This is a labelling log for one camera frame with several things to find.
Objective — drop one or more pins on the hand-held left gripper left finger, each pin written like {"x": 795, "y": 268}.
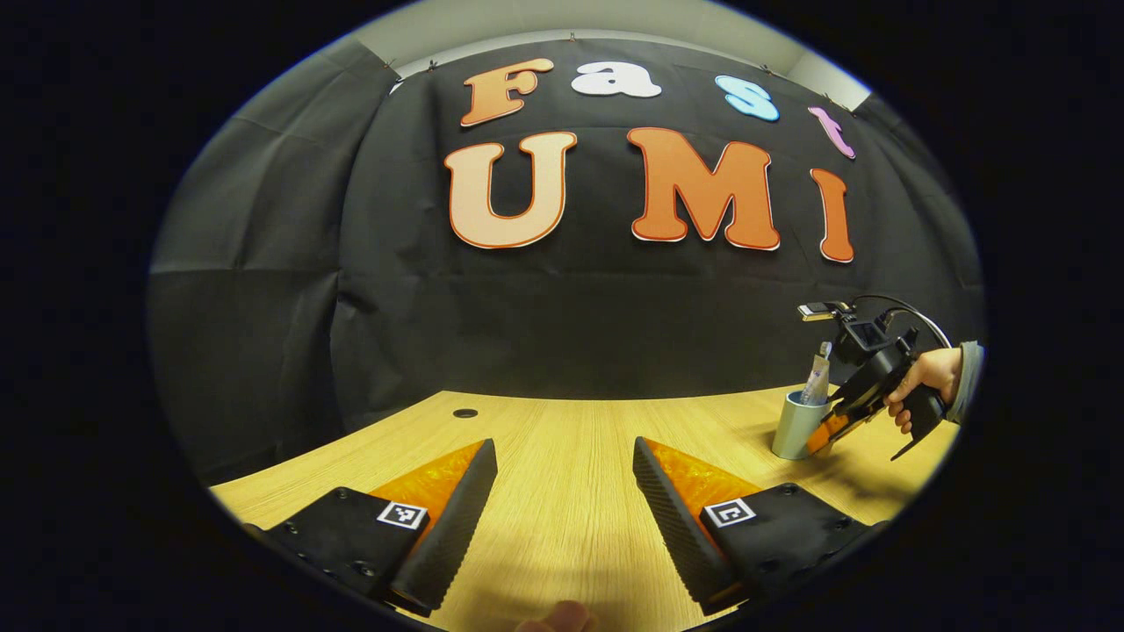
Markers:
{"x": 452, "y": 518}

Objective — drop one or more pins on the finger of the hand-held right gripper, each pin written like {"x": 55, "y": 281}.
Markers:
{"x": 847, "y": 420}

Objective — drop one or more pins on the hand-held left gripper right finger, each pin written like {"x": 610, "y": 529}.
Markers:
{"x": 672, "y": 518}

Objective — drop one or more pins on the white toothpaste tube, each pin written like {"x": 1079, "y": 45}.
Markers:
{"x": 815, "y": 386}

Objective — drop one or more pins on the wooden desktop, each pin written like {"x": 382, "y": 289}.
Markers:
{"x": 562, "y": 439}

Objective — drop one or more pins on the black backdrop cloth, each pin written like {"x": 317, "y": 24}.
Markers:
{"x": 527, "y": 316}

